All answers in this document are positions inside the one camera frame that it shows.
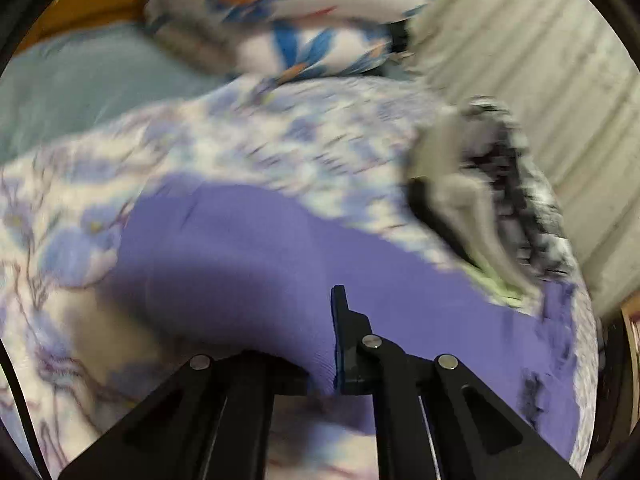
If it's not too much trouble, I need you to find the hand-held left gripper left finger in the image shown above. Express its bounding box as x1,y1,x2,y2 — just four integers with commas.
57,350,309,480

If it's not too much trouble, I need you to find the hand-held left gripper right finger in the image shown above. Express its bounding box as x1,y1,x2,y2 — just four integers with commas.
331,285,577,480

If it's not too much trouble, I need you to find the grey and black patterned garment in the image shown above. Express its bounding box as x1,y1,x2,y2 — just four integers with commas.
407,96,576,311

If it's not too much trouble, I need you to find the teal pillow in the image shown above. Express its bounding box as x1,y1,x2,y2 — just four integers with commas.
0,22,226,161

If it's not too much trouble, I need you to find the blue floral bed sheet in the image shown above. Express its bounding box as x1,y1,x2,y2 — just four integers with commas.
0,75,601,480

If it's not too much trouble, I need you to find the purple sweater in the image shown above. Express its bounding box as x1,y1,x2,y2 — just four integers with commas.
100,185,581,456

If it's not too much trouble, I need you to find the orange headboard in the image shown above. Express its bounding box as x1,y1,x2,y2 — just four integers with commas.
20,0,151,51

